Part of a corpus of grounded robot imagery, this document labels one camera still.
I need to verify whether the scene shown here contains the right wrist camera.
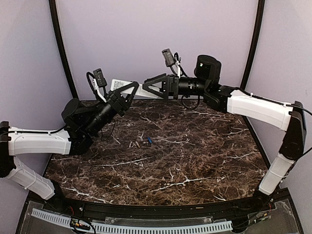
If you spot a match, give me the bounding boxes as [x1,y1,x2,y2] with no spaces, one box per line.
[162,48,176,67]

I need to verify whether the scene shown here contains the white remote control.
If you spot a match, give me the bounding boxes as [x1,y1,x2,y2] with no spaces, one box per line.
[110,78,163,100]

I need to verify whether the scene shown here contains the right black frame post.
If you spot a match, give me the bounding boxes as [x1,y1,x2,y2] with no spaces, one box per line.
[240,0,265,90]

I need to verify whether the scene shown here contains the black frame post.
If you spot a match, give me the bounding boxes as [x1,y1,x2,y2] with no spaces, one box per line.
[240,0,265,90]
[48,0,78,98]

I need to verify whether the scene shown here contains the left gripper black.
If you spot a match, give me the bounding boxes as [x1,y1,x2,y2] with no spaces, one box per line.
[83,80,139,136]

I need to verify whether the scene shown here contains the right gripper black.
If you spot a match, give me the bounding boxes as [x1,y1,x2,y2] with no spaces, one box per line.
[142,73,210,99]

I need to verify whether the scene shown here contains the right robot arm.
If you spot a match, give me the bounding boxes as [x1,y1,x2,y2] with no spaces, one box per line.
[143,55,307,212]

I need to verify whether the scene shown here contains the white slotted cable duct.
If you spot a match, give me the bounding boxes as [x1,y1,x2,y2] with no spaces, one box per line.
[31,208,233,234]

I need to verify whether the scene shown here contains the black front rail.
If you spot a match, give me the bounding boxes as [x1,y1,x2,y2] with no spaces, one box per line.
[43,187,291,225]

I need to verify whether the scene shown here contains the left black frame post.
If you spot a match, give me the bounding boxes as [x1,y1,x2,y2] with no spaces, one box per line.
[48,0,78,98]

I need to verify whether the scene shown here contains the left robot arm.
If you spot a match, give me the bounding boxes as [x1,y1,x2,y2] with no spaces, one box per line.
[0,81,139,213]

